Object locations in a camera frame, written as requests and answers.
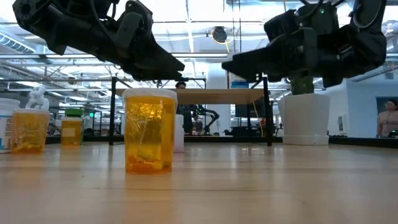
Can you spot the small amber bottle paper label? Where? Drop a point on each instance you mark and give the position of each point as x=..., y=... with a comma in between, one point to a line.
x=71, y=132

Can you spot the white bottle blue label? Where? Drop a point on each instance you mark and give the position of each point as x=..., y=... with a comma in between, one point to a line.
x=5, y=130

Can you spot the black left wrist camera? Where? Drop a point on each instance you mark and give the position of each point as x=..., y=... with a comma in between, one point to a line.
x=140, y=6

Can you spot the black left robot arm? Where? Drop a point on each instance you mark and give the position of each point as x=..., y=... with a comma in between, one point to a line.
x=40, y=21

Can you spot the white industrial robot arm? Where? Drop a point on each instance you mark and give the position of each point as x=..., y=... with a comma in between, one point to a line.
x=37, y=98

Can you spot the slim black robot arm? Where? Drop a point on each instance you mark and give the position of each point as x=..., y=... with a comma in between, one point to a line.
x=199, y=109

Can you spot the wooden shelf black metal legs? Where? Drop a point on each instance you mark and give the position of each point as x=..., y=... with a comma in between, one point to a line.
x=217, y=96

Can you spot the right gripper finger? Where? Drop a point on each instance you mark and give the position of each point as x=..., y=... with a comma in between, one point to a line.
x=248, y=77
x=273, y=60

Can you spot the tall amber pill bottle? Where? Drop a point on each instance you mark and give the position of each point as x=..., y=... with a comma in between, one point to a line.
x=149, y=133

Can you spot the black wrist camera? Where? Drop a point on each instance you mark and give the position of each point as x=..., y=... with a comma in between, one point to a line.
x=311, y=18
x=140, y=6

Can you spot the black monitor screen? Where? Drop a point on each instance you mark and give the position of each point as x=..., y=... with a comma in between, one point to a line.
x=245, y=111

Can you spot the person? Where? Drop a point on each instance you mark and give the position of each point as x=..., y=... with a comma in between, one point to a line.
x=186, y=116
x=388, y=121

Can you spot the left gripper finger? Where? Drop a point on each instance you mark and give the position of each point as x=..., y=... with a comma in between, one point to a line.
x=149, y=59
x=161, y=77

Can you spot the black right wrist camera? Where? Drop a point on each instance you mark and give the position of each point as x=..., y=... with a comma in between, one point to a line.
x=311, y=18

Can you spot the small white bottle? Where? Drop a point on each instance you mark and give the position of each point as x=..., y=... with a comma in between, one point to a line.
x=179, y=133

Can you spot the short wide amber pill bottle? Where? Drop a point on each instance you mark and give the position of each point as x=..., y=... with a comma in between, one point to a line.
x=29, y=130

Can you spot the green cactus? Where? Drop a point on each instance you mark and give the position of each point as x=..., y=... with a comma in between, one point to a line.
x=301, y=85

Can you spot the white plant pot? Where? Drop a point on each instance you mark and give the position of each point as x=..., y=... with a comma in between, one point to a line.
x=304, y=118

